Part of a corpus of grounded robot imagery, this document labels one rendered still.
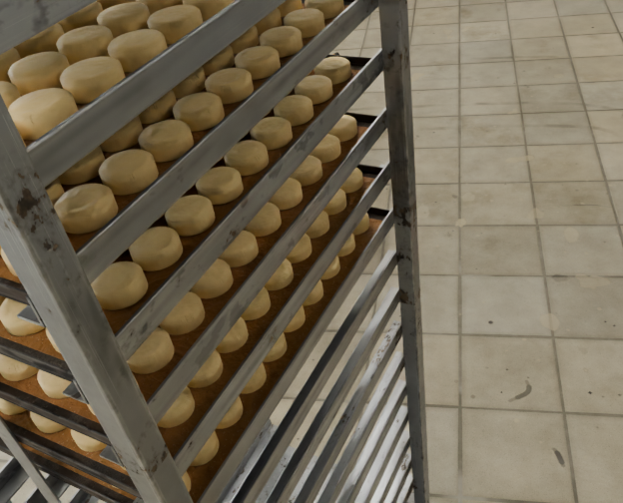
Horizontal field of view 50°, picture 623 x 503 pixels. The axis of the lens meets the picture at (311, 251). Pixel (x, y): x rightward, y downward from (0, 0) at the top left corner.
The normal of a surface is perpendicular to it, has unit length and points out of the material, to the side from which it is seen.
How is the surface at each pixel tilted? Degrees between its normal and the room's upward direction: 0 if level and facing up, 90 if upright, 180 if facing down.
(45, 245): 90
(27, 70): 0
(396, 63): 90
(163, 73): 90
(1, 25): 90
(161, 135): 0
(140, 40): 0
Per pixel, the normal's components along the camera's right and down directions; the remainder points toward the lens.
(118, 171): -0.14, -0.76
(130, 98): 0.88, 0.20
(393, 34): -0.46, 0.61
